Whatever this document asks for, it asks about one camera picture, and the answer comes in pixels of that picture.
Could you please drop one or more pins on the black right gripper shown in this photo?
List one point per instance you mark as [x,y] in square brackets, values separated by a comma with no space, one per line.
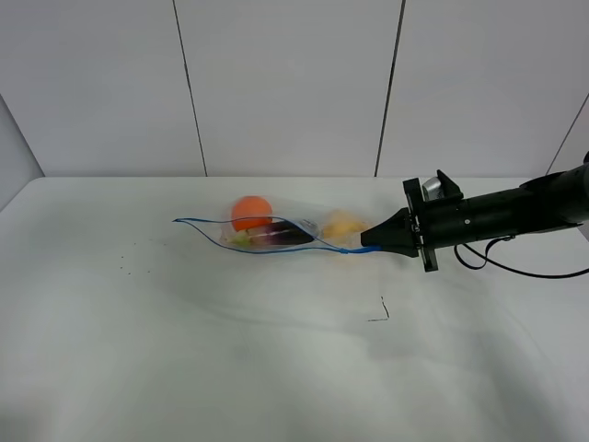
[395,234]

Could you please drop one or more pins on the clear zip bag blue seal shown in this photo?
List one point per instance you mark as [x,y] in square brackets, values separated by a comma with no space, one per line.
[309,217]

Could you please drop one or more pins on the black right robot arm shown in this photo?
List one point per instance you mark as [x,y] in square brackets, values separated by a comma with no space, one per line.
[438,215]

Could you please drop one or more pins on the purple eggplant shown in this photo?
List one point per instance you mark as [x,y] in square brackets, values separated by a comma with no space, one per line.
[273,235]

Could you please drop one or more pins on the orange fruit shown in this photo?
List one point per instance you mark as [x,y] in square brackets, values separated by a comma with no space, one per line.
[250,212]

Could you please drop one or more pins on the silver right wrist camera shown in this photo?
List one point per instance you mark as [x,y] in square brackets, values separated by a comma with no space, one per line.
[441,187]

